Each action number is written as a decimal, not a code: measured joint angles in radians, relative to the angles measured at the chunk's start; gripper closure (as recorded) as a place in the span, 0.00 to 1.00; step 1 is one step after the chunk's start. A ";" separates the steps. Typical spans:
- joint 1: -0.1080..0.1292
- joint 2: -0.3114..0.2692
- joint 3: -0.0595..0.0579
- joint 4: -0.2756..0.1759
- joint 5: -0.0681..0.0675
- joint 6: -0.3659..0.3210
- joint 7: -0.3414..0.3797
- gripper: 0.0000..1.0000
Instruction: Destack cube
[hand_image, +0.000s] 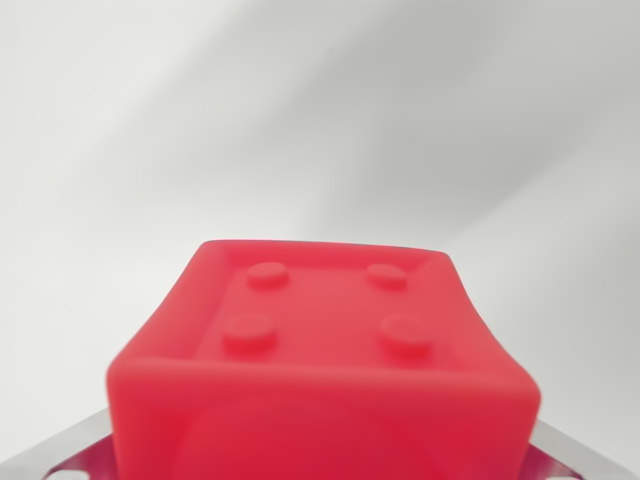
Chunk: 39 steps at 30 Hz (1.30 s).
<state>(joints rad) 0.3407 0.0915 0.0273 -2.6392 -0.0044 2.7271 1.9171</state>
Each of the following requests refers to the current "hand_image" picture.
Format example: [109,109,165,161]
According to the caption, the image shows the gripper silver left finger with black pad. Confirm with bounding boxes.
[0,407,119,480]

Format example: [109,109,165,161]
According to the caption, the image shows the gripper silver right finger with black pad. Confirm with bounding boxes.
[521,418,640,480]

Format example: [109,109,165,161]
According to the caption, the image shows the red embossed cube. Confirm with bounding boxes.
[104,239,544,480]

